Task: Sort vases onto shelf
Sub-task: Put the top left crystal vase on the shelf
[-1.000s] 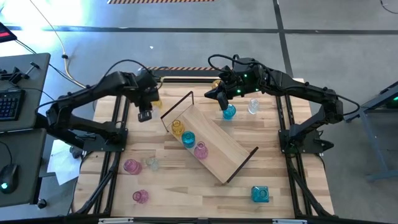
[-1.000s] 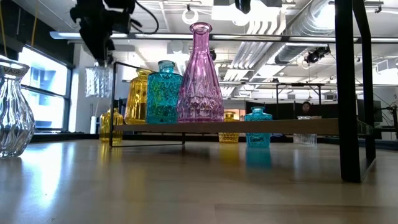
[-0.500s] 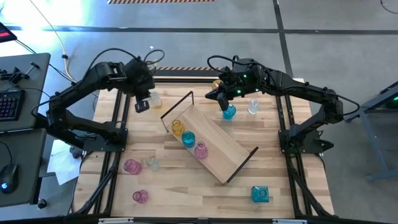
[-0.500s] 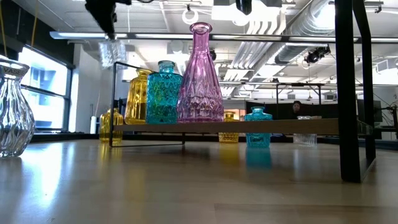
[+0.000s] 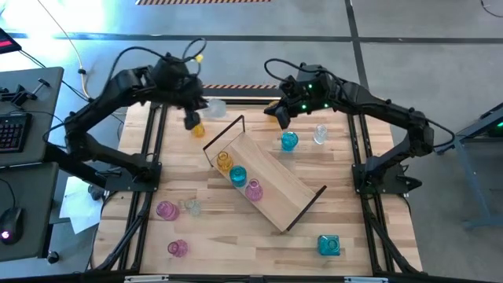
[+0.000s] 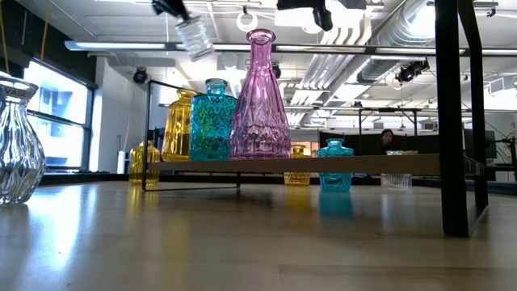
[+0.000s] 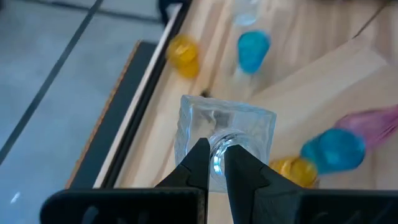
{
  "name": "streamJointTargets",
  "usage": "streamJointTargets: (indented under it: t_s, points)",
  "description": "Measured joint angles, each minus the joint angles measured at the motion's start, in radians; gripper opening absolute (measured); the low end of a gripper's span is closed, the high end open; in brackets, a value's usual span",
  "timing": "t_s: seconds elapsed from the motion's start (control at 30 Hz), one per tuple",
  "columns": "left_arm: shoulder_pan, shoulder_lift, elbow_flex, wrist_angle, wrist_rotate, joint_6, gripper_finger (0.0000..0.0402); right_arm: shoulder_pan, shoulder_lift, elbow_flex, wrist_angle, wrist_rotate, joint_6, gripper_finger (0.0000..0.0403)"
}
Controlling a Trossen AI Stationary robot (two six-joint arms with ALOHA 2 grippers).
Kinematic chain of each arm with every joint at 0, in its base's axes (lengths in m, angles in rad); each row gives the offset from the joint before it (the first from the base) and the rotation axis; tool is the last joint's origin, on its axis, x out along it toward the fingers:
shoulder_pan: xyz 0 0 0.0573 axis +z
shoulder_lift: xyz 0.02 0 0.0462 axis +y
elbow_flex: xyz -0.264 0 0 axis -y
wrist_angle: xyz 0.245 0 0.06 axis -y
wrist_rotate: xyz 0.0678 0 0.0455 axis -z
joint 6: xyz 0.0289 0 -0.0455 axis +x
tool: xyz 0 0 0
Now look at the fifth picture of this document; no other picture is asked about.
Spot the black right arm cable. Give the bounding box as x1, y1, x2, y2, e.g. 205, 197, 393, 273
263, 57, 311, 86

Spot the wooden shelf with black legs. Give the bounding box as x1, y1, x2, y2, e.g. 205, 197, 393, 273
203, 114, 328, 233

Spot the yellow floor cable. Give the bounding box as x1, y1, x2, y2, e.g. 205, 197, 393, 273
36, 0, 95, 103

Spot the black support beam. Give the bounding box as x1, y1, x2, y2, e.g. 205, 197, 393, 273
42, 141, 109, 189

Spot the dark grey desk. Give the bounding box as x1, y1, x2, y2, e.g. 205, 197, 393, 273
0, 161, 60, 261

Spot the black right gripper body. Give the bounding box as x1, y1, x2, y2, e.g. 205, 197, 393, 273
280, 64, 342, 118

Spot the teal round bottle vase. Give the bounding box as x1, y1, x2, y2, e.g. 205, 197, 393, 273
281, 130, 299, 153

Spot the white paper sheet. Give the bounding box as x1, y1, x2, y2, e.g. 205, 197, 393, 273
58, 175, 104, 235

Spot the black computer mouse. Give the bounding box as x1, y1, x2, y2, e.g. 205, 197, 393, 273
0, 206, 24, 246

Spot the black hazard-striped floor mat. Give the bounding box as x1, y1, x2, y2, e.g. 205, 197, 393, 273
200, 83, 284, 99

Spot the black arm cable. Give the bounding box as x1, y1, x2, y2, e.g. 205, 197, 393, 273
112, 37, 208, 91
263, 57, 311, 86

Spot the tall pink glass vase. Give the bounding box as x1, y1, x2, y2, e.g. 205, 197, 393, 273
244, 178, 264, 203

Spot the silver metal bracket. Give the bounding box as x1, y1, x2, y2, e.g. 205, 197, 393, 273
343, 276, 389, 283
123, 274, 170, 283

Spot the teal square glass vase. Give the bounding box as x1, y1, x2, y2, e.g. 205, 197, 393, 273
317, 234, 341, 257

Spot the small round clear vase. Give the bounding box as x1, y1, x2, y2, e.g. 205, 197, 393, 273
184, 198, 203, 217

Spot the black desk clamp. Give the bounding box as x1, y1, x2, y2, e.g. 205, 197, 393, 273
0, 78, 52, 106

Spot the teal diamond-pattern glass vase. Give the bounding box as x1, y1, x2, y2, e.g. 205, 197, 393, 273
229, 165, 248, 188

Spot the black keyboard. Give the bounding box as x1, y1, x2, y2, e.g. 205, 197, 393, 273
0, 112, 33, 154

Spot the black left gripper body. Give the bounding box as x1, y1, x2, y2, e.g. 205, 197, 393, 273
149, 57, 209, 113

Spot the black laptop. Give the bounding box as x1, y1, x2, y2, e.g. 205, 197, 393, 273
0, 28, 23, 55

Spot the grey metal side table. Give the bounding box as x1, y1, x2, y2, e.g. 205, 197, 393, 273
433, 102, 503, 231

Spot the pink scalloped glass vase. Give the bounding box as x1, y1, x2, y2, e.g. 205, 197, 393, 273
167, 239, 189, 259

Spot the clear ribbed glass vase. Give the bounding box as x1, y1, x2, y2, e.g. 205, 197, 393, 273
313, 123, 329, 145

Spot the yellow ribbed glass vase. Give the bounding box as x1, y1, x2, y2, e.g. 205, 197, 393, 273
216, 151, 234, 172

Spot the pink cylindrical glass vase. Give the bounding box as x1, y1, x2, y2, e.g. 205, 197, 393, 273
156, 200, 181, 222

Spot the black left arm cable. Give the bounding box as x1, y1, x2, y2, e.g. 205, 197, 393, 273
112, 37, 208, 91

